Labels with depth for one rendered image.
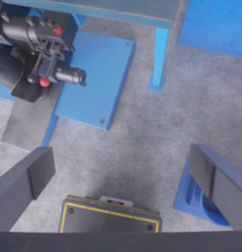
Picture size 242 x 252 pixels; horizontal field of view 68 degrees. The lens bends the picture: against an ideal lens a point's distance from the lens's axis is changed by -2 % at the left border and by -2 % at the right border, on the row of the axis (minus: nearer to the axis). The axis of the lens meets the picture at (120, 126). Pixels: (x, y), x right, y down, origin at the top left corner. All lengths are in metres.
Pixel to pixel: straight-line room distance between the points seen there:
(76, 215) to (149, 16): 1.25
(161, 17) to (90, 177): 1.36
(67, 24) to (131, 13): 0.25
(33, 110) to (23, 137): 0.25
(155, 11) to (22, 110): 1.46
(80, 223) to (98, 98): 0.97
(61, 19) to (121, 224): 1.21
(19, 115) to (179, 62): 1.52
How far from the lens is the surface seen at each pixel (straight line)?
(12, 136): 1.87
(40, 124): 1.73
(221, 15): 1.59
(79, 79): 1.26
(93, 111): 1.58
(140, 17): 0.70
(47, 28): 0.83
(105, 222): 1.38
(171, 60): 1.82
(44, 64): 1.37
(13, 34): 0.97
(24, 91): 1.40
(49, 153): 0.17
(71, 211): 1.43
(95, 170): 1.66
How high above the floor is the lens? 1.59
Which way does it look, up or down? 78 degrees down
